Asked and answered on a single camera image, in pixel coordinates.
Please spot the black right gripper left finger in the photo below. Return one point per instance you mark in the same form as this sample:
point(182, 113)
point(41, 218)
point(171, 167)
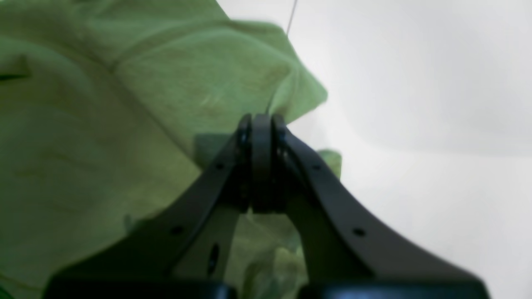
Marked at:
point(182, 252)

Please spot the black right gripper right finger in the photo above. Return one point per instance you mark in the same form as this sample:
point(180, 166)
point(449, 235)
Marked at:
point(349, 253)

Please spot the green t-shirt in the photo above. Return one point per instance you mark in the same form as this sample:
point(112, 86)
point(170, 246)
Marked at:
point(110, 109)

